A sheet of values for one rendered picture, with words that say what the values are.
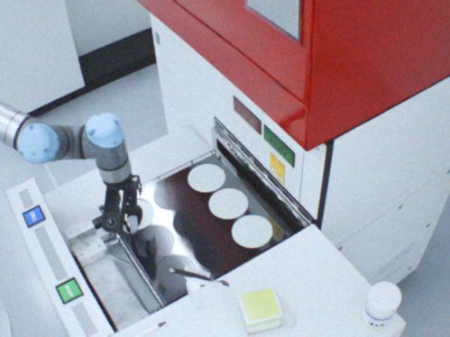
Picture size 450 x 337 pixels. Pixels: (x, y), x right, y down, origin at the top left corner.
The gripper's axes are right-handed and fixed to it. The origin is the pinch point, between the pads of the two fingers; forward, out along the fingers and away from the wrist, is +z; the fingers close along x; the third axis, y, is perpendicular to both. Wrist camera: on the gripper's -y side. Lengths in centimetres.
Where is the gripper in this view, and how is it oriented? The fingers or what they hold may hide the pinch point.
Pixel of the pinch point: (130, 232)
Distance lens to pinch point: 133.5
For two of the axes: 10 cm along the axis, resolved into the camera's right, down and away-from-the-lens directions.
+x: -10.0, -0.2, 0.8
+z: 0.5, 6.8, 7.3
